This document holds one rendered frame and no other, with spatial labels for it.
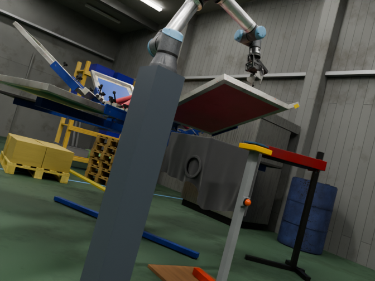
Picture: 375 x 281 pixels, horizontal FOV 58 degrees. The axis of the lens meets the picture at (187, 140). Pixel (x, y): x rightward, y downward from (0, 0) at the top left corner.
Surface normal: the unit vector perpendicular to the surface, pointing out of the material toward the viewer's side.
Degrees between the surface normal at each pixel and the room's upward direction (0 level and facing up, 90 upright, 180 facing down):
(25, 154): 90
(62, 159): 90
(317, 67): 90
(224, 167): 91
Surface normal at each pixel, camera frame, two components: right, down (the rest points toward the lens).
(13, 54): 0.62, 0.12
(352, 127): -0.74, -0.23
